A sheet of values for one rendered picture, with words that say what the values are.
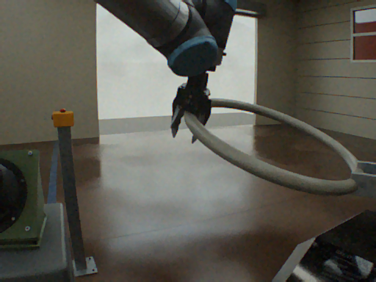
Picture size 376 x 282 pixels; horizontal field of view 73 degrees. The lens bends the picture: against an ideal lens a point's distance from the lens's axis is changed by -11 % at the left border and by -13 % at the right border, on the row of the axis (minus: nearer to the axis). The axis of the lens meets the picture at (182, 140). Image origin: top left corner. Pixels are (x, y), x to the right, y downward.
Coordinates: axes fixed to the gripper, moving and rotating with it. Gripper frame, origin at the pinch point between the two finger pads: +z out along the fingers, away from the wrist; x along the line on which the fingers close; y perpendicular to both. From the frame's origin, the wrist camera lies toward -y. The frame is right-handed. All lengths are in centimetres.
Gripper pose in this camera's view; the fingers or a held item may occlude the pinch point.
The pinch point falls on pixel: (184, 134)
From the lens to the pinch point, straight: 76.9
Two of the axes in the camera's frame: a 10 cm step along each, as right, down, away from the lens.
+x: 9.5, 2.9, -1.0
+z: -2.3, 8.9, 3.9
